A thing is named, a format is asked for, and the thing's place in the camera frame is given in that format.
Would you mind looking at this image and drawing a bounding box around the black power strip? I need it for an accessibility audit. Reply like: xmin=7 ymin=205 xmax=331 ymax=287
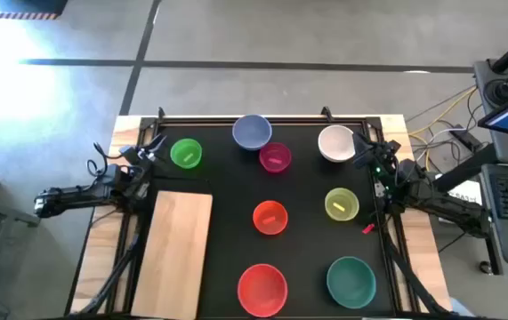
xmin=448 ymin=125 xmax=482 ymax=153

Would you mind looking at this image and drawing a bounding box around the black aluminium table frame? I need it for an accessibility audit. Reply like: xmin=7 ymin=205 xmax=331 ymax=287
xmin=64 ymin=116 xmax=457 ymax=319

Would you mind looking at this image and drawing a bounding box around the small orange translucent bowl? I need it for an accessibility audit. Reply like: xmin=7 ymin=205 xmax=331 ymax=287
xmin=252 ymin=200 xmax=289 ymax=236

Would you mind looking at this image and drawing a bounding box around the large white bowl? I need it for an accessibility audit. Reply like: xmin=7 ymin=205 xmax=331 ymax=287
xmin=318 ymin=124 xmax=356 ymax=164

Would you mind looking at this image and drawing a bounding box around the yellow floor cable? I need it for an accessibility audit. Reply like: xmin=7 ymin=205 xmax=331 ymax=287
xmin=407 ymin=86 xmax=480 ymax=148

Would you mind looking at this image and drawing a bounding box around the small pink translucent bowl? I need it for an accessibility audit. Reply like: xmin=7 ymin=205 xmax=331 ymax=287
xmin=259 ymin=141 xmax=293 ymax=173

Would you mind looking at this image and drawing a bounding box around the black round device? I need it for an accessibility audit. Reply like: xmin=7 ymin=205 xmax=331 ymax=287
xmin=483 ymin=77 xmax=508 ymax=107

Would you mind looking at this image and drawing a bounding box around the large teal bowl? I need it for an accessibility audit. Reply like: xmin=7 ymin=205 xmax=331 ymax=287
xmin=326 ymin=256 xmax=377 ymax=309

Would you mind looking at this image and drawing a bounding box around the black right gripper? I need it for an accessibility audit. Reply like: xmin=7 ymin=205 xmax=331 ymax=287
xmin=351 ymin=132 xmax=401 ymax=172

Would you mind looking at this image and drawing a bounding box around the large blue bowl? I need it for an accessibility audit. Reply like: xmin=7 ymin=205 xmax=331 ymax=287
xmin=231 ymin=114 xmax=273 ymax=151

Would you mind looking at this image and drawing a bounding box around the dark mat with hazard stripe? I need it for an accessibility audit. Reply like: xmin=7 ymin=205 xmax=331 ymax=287
xmin=0 ymin=0 xmax=69 ymax=21

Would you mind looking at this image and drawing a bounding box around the black stand crossbar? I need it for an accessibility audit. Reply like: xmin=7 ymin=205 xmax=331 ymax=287
xmin=433 ymin=142 xmax=499 ymax=193

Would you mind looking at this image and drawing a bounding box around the white floor cable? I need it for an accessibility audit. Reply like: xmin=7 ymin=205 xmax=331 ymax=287
xmin=413 ymin=127 xmax=459 ymax=165

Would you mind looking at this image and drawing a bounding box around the white paper label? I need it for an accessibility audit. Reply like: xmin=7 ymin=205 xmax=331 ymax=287
xmin=433 ymin=177 xmax=484 ymax=226

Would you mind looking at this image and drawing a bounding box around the small green translucent bowl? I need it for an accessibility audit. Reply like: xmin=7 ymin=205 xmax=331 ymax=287
xmin=169 ymin=138 xmax=203 ymax=170

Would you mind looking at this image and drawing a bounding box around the large red bowl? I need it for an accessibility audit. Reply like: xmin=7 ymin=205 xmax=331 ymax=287
xmin=237 ymin=263 xmax=288 ymax=318

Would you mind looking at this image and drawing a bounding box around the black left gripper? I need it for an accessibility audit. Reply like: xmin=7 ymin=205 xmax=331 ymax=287
xmin=119 ymin=134 xmax=168 ymax=172

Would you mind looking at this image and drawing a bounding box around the black diagonal support strut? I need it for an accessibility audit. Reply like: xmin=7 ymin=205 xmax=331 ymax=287
xmin=77 ymin=221 xmax=143 ymax=316
xmin=382 ymin=230 xmax=448 ymax=316

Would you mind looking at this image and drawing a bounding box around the small yellow translucent bowl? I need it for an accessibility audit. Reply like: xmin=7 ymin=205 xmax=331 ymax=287
xmin=324 ymin=187 xmax=360 ymax=222

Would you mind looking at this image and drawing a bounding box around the black table mat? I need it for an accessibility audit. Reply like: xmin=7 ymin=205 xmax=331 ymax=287
xmin=146 ymin=124 xmax=397 ymax=317

